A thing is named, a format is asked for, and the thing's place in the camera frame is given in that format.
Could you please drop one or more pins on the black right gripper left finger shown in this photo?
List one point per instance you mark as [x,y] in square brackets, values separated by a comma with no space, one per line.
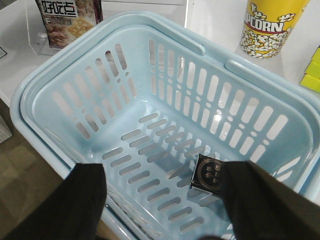
[72,211]

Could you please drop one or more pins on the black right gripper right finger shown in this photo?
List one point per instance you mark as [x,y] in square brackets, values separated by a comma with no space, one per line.
[262,208]

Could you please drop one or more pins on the light blue plastic basket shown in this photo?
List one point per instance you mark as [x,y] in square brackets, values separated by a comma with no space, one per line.
[145,96]

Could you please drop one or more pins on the yellow green cube blocks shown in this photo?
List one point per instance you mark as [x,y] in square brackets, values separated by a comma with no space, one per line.
[311,77]

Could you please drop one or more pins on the yellow popcorn paper cup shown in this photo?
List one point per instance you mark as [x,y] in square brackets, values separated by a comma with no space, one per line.
[268,24]

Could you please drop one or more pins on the clear acrylic display stand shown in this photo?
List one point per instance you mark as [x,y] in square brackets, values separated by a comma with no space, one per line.
[23,16]

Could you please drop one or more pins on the maroon snack bag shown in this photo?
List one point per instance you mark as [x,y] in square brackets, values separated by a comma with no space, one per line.
[67,20]

